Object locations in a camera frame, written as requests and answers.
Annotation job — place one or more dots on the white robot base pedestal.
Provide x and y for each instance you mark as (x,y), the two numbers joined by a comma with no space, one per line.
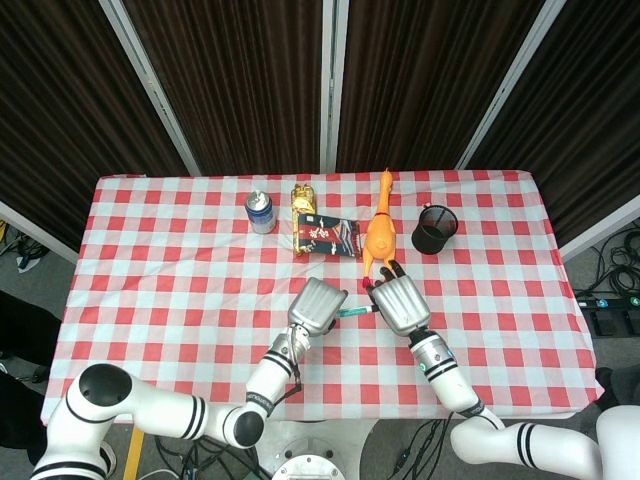
(315,450)

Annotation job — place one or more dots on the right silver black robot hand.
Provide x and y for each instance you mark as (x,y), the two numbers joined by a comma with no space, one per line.
(402,305)

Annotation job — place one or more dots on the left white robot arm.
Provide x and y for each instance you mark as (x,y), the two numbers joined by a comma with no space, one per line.
(150,415)

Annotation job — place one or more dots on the dark brown curtain panel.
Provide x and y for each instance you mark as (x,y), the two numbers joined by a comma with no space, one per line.
(240,85)
(585,115)
(65,115)
(420,85)

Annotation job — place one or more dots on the grey partition base rail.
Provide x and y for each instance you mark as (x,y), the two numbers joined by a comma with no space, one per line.
(600,225)
(35,230)

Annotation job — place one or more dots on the dark blue snack bag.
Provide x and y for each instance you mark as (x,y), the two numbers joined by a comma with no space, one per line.
(332,235)

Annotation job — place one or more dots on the red white checkered tablecloth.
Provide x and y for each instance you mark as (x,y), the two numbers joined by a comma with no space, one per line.
(175,325)

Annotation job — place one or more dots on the orange rubber chicken toy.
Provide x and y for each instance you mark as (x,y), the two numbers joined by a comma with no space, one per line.
(381,235)

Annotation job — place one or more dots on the black power strip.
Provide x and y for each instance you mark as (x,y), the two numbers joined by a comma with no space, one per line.
(607,302)

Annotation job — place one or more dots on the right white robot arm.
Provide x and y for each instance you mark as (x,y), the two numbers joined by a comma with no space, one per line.
(450,380)

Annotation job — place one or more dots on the blue white soda can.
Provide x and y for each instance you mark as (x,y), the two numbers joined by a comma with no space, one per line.
(261,215)

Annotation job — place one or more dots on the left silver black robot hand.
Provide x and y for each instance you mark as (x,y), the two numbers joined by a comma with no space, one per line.
(317,305)

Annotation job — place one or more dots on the person in black clothes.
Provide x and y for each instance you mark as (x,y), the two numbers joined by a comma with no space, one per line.
(25,325)

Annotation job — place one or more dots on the grey partition post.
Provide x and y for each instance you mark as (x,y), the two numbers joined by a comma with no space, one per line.
(510,85)
(150,85)
(332,85)

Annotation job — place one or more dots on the black mesh pen holder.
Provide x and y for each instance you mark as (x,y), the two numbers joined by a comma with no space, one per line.
(432,237)

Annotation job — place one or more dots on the yellow floor tape strip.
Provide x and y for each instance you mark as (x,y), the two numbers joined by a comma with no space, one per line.
(132,457)

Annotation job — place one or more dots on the gold foil snack packet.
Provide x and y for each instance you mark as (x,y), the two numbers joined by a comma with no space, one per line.
(305,200)

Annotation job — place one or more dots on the green white marker body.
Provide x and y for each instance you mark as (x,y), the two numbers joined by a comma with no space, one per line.
(352,312)

